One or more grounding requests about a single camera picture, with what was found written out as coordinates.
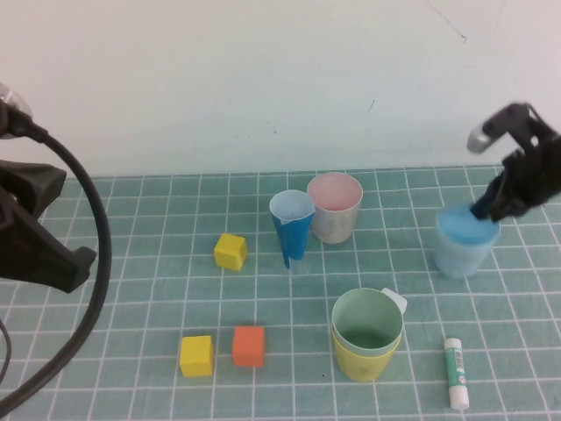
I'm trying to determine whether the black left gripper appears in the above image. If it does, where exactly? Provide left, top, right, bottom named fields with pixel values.
left=0, top=160, right=98, bottom=295

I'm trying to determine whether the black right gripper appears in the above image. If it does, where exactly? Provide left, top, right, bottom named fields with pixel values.
left=471, top=133, right=561, bottom=223

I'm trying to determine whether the light blue plastic cup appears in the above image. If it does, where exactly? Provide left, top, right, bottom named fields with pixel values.
left=433, top=202, right=502, bottom=280

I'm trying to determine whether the pink plastic cup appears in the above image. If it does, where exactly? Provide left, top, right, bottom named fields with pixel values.
left=306, top=172, right=365, bottom=245

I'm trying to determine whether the pale green plastic cup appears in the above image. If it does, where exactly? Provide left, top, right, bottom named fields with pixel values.
left=330, top=287, right=404, bottom=357

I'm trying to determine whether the white cube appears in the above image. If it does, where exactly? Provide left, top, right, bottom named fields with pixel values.
left=380, top=287, right=408, bottom=315

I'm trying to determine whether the teal grid table mat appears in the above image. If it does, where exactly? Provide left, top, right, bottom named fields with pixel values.
left=0, top=162, right=561, bottom=421

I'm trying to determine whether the green and white glue stick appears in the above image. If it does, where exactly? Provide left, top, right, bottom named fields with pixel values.
left=443, top=337, right=471, bottom=410

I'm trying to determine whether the yellow cube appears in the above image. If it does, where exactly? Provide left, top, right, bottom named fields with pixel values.
left=213, top=232, right=249, bottom=272
left=179, top=334, right=215, bottom=378

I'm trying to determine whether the yellow plastic cup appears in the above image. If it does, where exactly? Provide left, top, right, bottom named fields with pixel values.
left=331, top=322, right=402, bottom=383

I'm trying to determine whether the orange cube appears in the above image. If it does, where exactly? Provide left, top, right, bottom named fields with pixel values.
left=231, top=325, right=266, bottom=367

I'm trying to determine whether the thick black cable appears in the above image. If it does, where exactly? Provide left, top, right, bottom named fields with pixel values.
left=0, top=103, right=113, bottom=416

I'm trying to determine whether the thin black cable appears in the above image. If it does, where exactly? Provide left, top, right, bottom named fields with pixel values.
left=0, top=318, right=11, bottom=388

